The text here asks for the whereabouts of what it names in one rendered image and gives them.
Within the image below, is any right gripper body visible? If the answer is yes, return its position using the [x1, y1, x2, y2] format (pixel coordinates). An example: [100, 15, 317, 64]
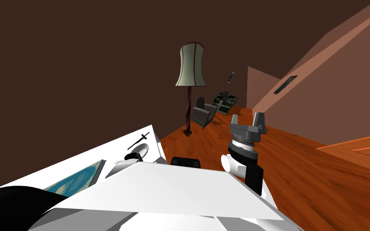
[229, 123, 268, 144]

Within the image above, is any dark green sofa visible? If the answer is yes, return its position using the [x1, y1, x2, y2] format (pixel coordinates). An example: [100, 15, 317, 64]
[213, 91, 239, 116]

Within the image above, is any grey armchair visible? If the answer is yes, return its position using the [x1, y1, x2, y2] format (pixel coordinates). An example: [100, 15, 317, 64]
[191, 97, 219, 130]

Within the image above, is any floor lamp with pale shade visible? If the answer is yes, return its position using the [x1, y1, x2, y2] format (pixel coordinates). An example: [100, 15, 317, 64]
[175, 41, 207, 137]

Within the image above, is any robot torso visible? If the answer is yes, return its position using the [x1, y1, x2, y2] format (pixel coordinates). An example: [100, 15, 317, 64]
[27, 156, 304, 231]

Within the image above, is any black thin knife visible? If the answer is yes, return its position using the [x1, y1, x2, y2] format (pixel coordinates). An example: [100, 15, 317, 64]
[127, 132, 150, 151]

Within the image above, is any white table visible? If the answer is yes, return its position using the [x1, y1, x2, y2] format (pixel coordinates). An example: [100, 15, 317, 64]
[0, 124, 169, 199]

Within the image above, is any blue picture book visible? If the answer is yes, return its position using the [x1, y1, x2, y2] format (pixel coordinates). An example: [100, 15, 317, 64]
[43, 159, 106, 197]

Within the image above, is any long dark framed wall picture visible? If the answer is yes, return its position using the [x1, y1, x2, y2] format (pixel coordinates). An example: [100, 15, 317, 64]
[273, 75, 298, 95]

